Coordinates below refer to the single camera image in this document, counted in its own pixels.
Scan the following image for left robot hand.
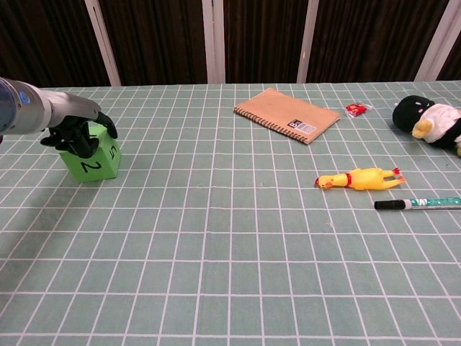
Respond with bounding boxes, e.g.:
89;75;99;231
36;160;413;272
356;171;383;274
40;91;119;159

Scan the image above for green numbered foam cube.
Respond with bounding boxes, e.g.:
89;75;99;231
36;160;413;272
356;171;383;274
58;125;122;183

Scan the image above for green grid tablecloth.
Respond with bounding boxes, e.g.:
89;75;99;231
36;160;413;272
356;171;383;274
0;79;461;346

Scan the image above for dark brown curtain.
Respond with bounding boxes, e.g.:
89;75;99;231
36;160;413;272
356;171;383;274
0;0;461;90

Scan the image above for brown spiral notebook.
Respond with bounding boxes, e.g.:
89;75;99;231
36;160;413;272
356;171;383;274
233;88;342;146

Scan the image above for small red wrapped packet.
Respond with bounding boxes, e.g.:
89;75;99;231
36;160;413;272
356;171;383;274
344;102;372;118

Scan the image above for yellow rubber chicken toy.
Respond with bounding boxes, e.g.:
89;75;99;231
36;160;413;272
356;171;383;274
315;167;407;191

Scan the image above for black capped marker pen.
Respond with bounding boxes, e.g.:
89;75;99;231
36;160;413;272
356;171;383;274
374;197;461;211

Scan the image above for black and white plush toy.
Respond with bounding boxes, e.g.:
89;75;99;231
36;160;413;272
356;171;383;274
391;94;461;156

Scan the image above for white frame post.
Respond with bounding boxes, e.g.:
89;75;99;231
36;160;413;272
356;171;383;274
202;0;226;84
414;0;461;82
84;0;122;87
296;0;320;84

